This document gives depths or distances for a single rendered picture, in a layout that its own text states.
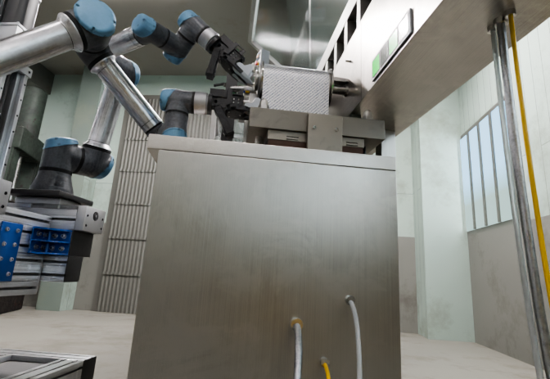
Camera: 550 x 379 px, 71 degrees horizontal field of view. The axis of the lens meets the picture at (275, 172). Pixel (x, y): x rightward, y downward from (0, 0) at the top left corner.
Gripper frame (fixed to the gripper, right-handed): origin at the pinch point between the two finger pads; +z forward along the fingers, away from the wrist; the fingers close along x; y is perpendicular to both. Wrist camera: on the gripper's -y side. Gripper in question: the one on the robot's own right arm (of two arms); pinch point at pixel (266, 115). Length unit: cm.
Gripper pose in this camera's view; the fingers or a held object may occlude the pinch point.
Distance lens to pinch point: 132.6
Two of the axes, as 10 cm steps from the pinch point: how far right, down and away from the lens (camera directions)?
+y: 0.5, -9.7, 2.5
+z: 9.9, 0.8, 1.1
